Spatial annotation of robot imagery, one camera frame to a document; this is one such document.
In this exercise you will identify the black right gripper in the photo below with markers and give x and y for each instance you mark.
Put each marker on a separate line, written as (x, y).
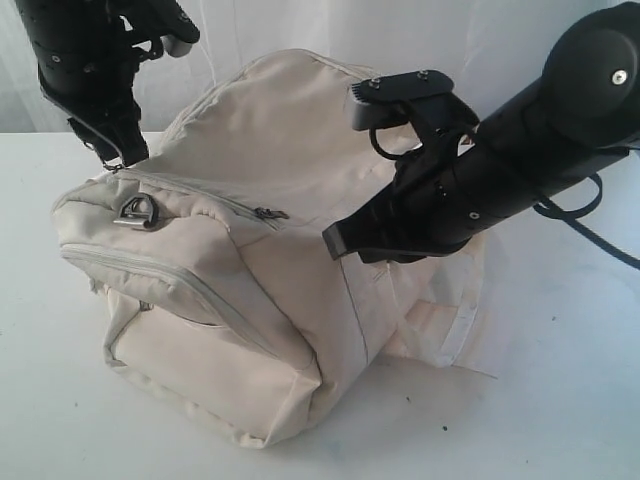
(423, 212)

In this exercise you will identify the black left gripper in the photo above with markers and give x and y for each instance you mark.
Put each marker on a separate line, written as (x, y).
(95, 88)

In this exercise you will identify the cream fabric duffel bag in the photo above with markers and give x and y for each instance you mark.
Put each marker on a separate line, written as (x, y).
(224, 301)

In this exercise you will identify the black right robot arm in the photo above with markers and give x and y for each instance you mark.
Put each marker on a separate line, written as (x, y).
(468, 174)

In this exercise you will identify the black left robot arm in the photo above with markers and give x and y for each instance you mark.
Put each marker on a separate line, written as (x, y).
(71, 25)

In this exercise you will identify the white backdrop curtain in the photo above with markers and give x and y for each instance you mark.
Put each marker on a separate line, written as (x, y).
(490, 48)

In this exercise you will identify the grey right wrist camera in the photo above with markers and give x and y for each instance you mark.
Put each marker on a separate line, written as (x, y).
(423, 98)

